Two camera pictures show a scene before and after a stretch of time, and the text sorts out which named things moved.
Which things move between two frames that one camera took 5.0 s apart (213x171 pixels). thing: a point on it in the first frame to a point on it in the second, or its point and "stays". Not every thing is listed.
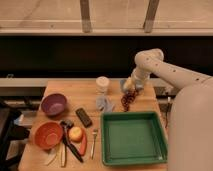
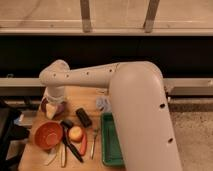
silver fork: (93, 143) stays
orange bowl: (48, 134) stays
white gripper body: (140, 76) to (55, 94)
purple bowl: (54, 103) stays
